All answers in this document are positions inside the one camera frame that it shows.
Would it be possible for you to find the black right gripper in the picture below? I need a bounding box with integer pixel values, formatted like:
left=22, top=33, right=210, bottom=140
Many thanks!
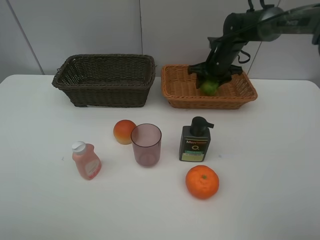
left=188, top=37, right=248, bottom=88

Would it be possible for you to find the green lime fruit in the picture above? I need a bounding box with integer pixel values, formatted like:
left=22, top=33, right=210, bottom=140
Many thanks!
left=200, top=80, right=219, bottom=97

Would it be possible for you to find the dark green pump bottle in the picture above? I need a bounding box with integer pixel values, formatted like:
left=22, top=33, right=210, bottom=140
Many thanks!
left=179, top=116, right=214, bottom=162

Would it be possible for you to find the translucent pink plastic cup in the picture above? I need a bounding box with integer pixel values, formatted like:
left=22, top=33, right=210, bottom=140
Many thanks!
left=130, top=123, right=162, bottom=168

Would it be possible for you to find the red-orange round bun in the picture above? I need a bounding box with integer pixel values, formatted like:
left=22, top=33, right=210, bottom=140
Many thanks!
left=113, top=119, right=137, bottom=145

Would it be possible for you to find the orange mandarin fruit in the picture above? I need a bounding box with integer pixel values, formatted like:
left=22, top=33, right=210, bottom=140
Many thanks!
left=185, top=165, right=220, bottom=200

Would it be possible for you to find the pink bottle white cap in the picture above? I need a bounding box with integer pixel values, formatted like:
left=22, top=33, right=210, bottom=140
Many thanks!
left=71, top=141, right=102, bottom=180

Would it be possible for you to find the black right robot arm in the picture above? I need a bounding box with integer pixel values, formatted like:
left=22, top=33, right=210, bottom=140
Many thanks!
left=187, top=1, right=320, bottom=89

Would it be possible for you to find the light orange wicker basket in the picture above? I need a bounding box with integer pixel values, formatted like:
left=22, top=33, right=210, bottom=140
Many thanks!
left=161, top=64, right=258, bottom=110

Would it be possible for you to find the dark brown wicker basket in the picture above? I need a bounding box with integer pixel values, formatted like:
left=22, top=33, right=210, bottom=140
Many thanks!
left=52, top=54, right=156, bottom=108

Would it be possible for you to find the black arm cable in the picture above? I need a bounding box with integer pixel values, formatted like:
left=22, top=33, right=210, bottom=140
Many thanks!
left=206, top=0, right=291, bottom=73

